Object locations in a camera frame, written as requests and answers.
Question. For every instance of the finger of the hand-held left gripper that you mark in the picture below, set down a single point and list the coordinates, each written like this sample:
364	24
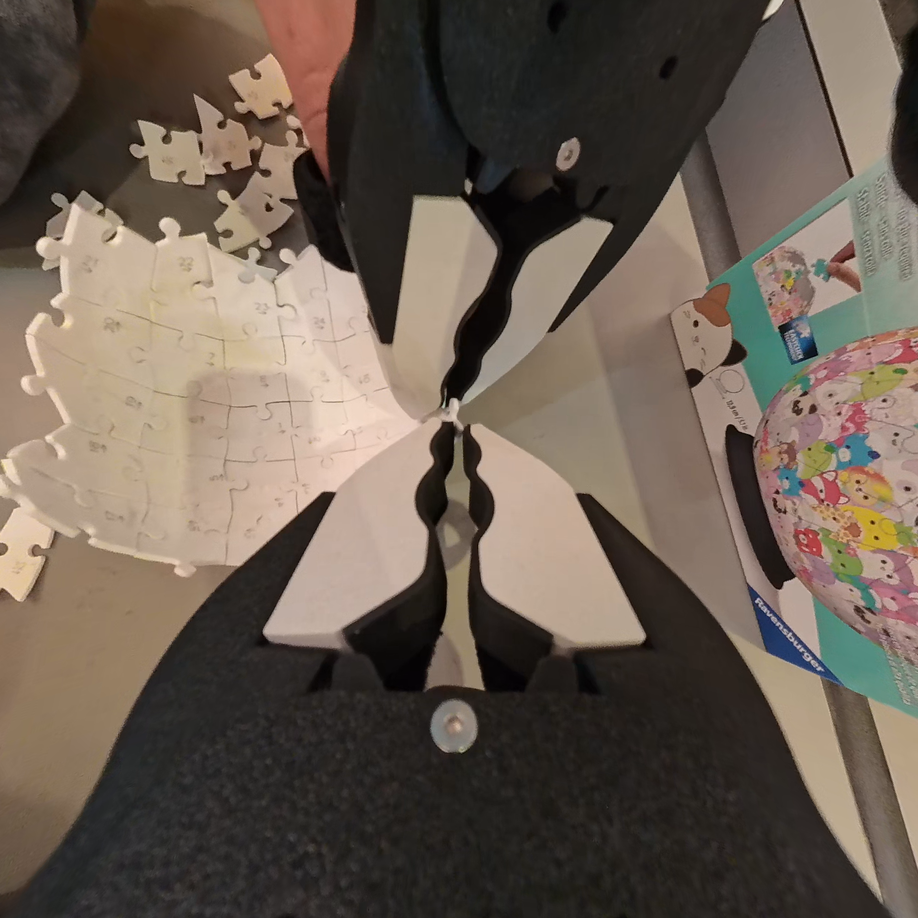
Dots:
552	287
423	273

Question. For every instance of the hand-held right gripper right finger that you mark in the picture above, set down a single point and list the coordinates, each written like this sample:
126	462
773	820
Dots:
560	567

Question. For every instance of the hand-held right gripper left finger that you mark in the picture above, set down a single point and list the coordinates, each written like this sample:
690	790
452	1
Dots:
352	567

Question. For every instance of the white puzzle piece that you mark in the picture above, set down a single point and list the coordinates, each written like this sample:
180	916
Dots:
451	413
22	552

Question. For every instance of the partly built white puzzle ball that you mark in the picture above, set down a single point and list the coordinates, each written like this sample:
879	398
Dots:
187	387

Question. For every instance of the pile of loose puzzle pieces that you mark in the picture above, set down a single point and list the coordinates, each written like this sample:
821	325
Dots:
215	144

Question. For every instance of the colourful puzzle ball box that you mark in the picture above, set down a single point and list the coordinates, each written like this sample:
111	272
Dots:
832	459

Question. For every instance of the person's left hand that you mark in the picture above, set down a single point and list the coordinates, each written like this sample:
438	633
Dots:
309	58

